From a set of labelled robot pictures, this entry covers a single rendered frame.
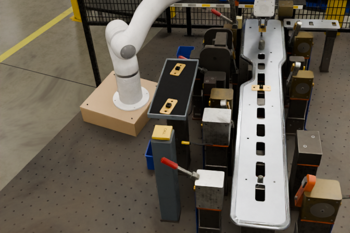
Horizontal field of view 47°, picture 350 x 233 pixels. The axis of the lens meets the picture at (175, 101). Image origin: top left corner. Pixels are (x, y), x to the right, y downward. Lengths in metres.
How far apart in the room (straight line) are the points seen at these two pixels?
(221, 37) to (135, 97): 0.55
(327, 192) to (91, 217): 0.93
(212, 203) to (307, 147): 0.40
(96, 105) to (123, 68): 0.30
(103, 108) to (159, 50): 0.76
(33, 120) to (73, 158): 1.51
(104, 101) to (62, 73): 1.85
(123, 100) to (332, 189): 1.13
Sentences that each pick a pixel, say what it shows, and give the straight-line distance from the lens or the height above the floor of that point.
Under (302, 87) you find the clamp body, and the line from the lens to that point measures 1.86.
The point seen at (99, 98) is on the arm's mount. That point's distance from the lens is 2.15.
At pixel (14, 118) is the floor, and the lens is 3.56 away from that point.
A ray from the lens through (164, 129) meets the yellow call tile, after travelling 1.37.
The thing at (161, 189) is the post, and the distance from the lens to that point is 1.53.
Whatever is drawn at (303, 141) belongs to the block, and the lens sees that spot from 1.54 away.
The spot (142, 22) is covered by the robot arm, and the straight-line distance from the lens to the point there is 1.82.
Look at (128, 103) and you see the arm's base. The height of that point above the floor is 0.81.
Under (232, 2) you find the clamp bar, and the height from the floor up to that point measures 1.19.
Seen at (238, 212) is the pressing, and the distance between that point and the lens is 1.34.
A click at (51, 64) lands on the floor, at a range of 4.12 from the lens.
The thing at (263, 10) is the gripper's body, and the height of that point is 1.16.
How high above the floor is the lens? 2.08
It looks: 38 degrees down
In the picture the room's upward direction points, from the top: 4 degrees counter-clockwise
